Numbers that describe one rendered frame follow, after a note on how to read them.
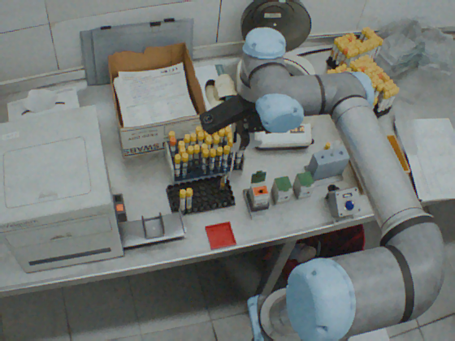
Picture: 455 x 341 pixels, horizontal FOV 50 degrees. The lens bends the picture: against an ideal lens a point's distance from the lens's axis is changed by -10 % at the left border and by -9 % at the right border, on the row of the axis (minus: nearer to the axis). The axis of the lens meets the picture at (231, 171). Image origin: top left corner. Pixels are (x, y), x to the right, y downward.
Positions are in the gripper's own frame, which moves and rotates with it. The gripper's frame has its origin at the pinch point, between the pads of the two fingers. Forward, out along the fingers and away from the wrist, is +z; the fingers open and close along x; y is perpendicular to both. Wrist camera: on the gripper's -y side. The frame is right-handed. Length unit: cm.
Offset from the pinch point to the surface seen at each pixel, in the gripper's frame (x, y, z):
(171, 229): -6.9, -16.6, 22.6
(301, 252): 3, 39, 92
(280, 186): -2.0, 14.0, 19.9
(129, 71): 47, -19, 21
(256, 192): -3.0, 6.8, 18.9
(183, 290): 6, -9, 114
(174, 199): 2.6, -13.6, 24.7
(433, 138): 7, 72, 25
